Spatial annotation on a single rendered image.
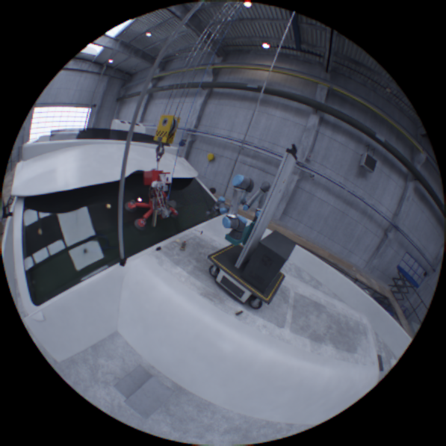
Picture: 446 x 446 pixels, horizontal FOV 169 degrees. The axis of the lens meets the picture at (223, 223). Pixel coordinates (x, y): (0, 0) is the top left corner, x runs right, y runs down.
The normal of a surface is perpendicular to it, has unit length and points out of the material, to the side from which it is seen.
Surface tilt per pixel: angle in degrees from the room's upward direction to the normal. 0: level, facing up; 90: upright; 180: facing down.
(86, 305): 56
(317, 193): 90
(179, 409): 0
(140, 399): 0
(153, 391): 0
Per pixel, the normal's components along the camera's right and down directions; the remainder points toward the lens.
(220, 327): 0.18, -0.75
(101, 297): 0.85, -0.09
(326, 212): -0.43, 0.25
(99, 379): 0.32, -0.86
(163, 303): 0.06, -0.62
